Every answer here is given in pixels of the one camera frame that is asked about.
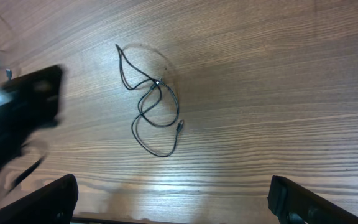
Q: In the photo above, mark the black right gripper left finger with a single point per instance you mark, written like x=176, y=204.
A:
x=53, y=203

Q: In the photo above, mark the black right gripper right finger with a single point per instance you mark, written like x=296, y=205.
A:
x=292, y=203

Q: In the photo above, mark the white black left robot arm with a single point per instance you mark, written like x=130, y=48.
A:
x=31, y=102

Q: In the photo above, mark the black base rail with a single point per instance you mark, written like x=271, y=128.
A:
x=79, y=220

